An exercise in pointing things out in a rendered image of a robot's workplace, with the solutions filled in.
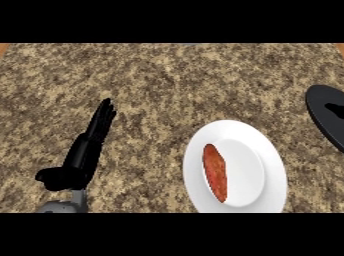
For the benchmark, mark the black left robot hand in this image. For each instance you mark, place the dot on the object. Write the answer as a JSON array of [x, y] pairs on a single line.
[[82, 156]]

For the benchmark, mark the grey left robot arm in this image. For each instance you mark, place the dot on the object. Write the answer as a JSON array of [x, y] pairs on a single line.
[[65, 205]]

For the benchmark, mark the dark grey pan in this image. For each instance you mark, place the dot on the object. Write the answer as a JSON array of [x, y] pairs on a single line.
[[333, 130]]

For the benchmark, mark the white plate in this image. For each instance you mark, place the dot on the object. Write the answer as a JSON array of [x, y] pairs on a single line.
[[257, 163]]

